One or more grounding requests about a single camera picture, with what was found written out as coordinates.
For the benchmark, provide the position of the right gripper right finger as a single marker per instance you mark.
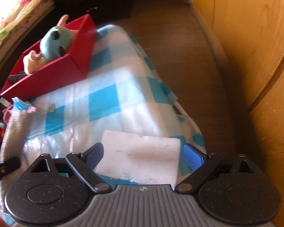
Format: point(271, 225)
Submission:
point(203, 166)

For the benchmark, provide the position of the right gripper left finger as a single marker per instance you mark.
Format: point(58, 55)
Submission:
point(83, 165)

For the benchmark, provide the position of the grey white towel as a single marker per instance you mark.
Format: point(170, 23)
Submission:
point(15, 135)

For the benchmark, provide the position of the white sponge block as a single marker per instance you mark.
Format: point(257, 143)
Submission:
point(140, 159)

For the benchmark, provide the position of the blue face mask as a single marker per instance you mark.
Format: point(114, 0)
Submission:
point(22, 106)

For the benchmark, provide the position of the teal plush doll toy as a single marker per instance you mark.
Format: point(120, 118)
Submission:
point(54, 44)

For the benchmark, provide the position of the blue white checkered cloth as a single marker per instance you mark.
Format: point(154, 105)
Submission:
point(122, 92)

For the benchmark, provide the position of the red rectangular storage box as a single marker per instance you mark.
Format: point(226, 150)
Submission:
point(71, 68)

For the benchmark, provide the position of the wooden wardrobe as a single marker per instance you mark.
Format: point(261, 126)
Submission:
point(247, 38)

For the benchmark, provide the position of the floral bed quilt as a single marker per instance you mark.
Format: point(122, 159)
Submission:
point(19, 22)

